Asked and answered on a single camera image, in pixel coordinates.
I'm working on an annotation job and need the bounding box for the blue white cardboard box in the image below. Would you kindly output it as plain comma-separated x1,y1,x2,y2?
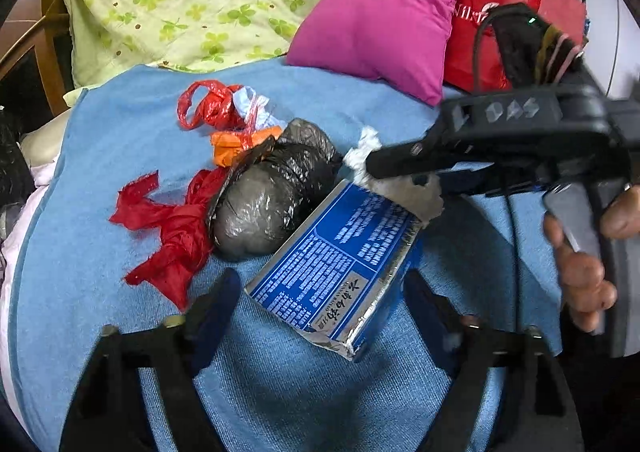
245,180,423,362

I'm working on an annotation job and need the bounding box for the white tissue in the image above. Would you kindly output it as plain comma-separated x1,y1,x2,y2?
343,126,382,189

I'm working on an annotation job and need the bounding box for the person right hand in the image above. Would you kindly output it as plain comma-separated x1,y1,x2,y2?
542,185,639,333

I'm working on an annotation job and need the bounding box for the magenta pillow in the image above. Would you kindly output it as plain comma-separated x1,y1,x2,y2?
286,0,457,106

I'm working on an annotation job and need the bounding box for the red paper shopping bag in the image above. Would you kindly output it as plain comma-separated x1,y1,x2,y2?
444,0,586,92

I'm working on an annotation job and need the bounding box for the red plastic bag scrap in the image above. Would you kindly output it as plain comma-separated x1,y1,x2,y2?
110,167,229,311

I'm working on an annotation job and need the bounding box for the black plastic bag bundle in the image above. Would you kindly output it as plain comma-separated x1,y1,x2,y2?
205,118,343,261

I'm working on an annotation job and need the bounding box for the red white knotted bag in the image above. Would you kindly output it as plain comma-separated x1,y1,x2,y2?
177,79,285,131

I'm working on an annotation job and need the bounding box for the orange plastic scrap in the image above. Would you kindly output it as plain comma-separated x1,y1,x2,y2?
209,126,283,168

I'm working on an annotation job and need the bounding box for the large black garbage bag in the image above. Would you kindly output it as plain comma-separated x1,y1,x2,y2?
0,112,36,208

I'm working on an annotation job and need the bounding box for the wooden bedside cabinet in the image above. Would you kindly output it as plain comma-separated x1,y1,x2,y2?
1,0,73,128

